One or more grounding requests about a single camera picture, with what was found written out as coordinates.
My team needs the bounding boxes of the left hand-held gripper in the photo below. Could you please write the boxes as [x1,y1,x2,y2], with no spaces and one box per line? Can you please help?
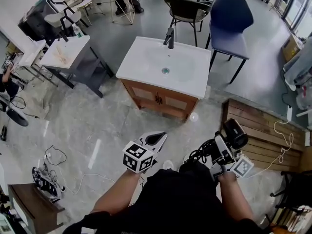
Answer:
[122,131,168,174]

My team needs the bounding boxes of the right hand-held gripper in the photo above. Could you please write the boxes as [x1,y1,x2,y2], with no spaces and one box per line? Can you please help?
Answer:
[209,132,254,182]

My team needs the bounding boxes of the black hair dryer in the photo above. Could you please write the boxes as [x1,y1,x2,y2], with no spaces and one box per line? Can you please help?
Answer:
[189,118,249,165]

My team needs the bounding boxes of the white ceramic sink basin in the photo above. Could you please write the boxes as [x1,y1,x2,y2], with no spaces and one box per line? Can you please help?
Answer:
[115,36,212,99]

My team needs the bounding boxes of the person's right forearm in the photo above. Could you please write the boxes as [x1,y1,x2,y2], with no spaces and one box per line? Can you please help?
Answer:
[218,172,255,223]

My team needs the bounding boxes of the person's left forearm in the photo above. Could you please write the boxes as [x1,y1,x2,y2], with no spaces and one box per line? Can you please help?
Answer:
[91,168,141,215]

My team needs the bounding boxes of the slatted wooden platform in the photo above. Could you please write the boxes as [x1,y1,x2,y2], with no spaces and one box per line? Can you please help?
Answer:
[220,98,307,173]

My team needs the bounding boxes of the person's black clothing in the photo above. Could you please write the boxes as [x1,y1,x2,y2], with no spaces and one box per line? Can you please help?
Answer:
[62,161,266,234]

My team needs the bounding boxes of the black office chair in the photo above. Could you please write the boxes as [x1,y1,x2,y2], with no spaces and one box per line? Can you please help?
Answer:
[269,171,312,211]

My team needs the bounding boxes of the black basin faucet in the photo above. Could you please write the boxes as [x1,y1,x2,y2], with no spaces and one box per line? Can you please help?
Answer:
[162,27,175,50]

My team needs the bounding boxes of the black white floor device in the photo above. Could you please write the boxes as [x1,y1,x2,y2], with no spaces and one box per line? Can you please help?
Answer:
[31,166,66,203]

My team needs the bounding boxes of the cardboard box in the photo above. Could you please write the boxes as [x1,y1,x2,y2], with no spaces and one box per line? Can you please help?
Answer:
[281,33,304,63]

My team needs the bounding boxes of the white sink grey cabinet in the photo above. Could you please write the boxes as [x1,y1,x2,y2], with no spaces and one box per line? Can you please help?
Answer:
[39,35,114,99]

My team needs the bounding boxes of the bundle of wooden sticks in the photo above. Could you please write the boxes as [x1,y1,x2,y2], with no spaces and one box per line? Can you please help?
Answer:
[54,45,74,64]

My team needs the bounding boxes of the blue upholstered chair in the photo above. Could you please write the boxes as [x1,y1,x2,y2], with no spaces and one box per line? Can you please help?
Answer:
[205,0,254,84]

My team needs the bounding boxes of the dark wicker chair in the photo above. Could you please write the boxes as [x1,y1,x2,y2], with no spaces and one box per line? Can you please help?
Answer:
[162,0,212,47]

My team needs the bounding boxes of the clear bottle green label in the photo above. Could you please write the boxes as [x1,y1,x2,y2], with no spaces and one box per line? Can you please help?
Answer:
[72,22,85,38]

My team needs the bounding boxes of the dark brown side table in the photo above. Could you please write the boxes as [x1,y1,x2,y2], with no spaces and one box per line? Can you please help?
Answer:
[7,183,65,234]

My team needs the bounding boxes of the beige chair black legs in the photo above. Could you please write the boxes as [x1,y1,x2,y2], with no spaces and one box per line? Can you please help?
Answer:
[43,7,90,38]

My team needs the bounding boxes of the black machine cabinet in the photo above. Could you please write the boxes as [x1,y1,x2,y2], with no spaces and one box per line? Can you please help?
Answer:
[18,5,64,46]

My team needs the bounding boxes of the thin white looped cable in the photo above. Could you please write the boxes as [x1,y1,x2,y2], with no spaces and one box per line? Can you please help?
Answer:
[248,120,294,179]

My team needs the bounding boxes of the white floor cable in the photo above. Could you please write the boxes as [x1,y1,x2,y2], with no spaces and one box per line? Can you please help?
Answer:
[62,173,117,196]

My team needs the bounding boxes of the black floor cable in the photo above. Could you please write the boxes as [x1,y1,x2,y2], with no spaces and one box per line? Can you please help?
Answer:
[43,144,68,167]

